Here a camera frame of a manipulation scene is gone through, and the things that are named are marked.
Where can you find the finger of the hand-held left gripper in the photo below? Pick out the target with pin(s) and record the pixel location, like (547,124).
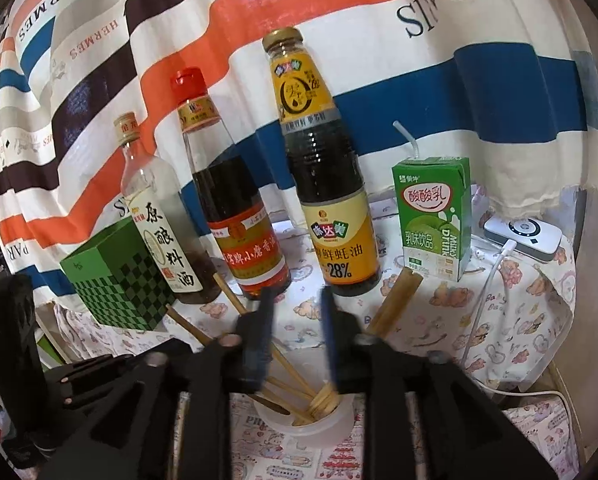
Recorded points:
(86,392)
(91,367)

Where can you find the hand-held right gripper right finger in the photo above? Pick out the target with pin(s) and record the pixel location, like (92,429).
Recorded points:
(333,340)

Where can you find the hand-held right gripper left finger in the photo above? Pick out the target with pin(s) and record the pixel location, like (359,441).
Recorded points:
(259,332)

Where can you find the wooden chopstick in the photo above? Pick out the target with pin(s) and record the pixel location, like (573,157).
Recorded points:
(289,389)
(284,407)
(229,294)
(189,327)

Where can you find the wooden chopsticks bundle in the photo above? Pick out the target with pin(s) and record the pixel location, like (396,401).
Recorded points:
(394,305)

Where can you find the white plastic cup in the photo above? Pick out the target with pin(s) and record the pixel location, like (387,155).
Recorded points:
(319,427)

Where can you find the green checkered box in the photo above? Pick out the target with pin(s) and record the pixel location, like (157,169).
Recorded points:
(119,280)

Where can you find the red cap sesame oil bottle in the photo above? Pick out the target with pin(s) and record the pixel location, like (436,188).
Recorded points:
(239,230)

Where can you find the clear cooking wine bottle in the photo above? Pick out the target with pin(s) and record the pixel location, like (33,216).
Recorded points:
(164,230)

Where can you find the yellow label oyster sauce bottle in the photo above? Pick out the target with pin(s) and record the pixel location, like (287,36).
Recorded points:
(329,200)

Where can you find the green milk drink carton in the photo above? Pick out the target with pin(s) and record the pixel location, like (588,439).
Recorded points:
(429,220)

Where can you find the cartoon printed tablecloth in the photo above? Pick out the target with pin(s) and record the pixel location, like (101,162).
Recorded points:
(504,310)

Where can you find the white power bank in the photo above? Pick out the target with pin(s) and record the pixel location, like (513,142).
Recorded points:
(521,237)

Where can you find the white drinking straw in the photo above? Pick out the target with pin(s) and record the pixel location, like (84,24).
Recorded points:
(410,135)

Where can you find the striped printed curtain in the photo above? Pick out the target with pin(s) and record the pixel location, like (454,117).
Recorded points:
(379,60)

